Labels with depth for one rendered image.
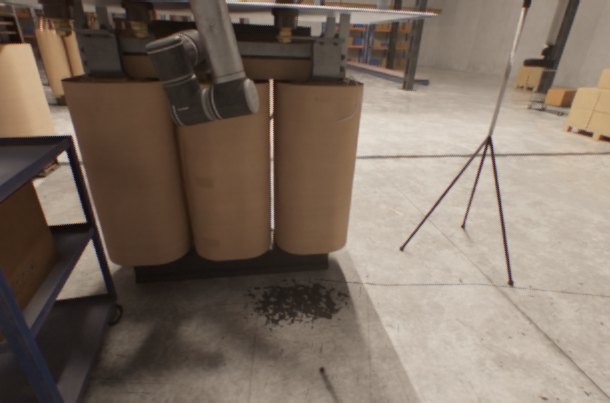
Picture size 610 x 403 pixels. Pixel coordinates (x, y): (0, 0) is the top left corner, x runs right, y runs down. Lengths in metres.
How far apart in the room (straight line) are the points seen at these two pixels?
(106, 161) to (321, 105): 0.95
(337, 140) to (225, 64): 0.69
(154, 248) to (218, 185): 0.47
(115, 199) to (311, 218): 0.92
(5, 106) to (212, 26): 2.83
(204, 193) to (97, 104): 0.55
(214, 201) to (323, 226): 0.57
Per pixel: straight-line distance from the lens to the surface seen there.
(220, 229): 1.67
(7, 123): 3.73
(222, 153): 1.51
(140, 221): 1.71
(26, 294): 1.31
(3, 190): 1.09
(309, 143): 1.52
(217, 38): 1.06
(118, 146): 1.59
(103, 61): 1.57
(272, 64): 1.57
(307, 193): 1.61
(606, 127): 6.98
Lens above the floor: 1.25
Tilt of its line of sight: 26 degrees down
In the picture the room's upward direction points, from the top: 2 degrees clockwise
